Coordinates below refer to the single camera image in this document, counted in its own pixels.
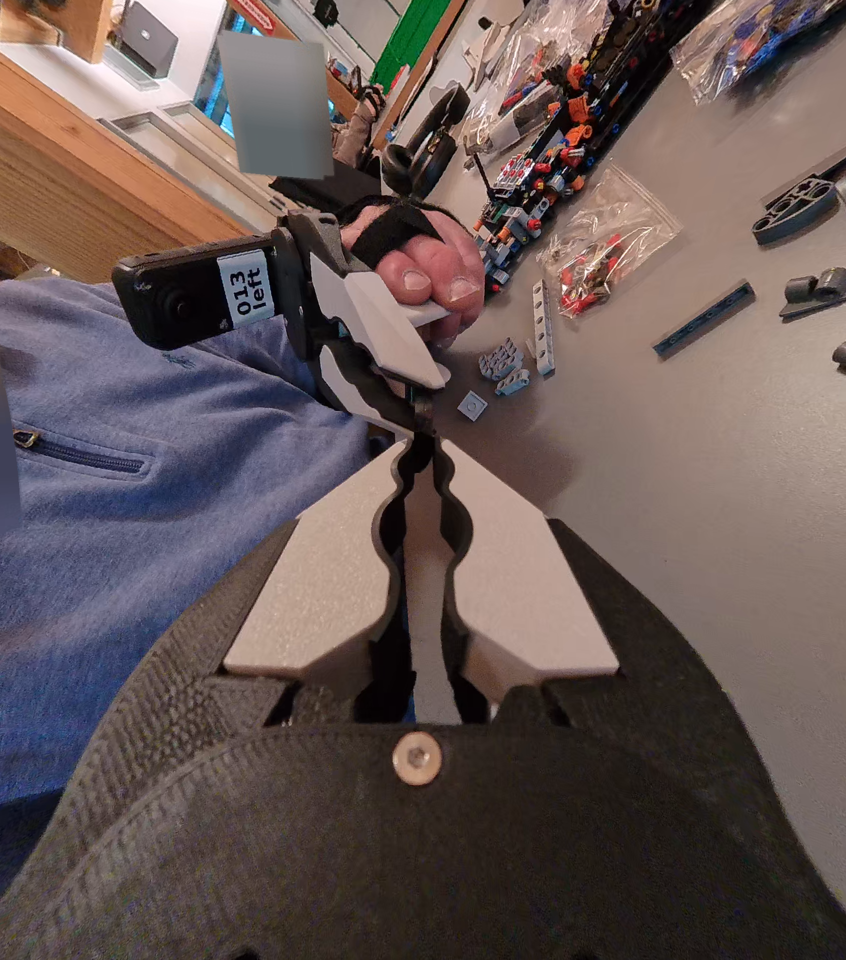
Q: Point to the person's left hand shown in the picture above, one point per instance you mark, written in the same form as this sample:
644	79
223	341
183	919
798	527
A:
453	262

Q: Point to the zip bag of red pins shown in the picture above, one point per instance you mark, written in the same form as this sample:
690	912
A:
603	255

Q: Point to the black headphones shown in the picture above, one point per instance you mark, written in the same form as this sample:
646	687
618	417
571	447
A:
430	142

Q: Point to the clear bag with grey tool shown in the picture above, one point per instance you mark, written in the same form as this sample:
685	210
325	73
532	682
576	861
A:
513	90

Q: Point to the pile of light grey liftarms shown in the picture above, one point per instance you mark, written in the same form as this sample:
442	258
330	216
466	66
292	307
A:
505	367

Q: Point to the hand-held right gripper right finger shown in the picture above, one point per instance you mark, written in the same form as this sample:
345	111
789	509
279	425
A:
528	600

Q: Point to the grey wall box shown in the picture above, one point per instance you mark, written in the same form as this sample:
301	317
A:
153	41

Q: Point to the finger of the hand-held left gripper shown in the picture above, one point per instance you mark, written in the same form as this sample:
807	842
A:
352	397
385	337

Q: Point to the pile of dark grey pieces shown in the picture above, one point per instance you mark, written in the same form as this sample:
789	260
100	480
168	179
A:
798	206

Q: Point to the light grey holed lego beam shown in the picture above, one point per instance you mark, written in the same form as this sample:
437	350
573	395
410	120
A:
543	330

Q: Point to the green plastic bins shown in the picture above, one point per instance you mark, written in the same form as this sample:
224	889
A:
415	37

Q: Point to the zip bag of multicoloured parts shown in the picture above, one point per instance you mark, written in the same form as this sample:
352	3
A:
753	45

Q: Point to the lego car chassis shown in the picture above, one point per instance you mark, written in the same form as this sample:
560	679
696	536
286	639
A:
565	135

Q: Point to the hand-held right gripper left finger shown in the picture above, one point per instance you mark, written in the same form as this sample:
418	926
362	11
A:
318	600

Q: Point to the white toy plane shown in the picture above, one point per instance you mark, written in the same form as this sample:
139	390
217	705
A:
490	49

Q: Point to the light grey square lego plate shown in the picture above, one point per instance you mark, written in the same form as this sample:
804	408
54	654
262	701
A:
473	406

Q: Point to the black plate assembly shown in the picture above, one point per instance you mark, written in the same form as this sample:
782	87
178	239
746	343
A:
423	420

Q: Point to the grey studded lego plate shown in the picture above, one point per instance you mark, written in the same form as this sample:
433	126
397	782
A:
704	319

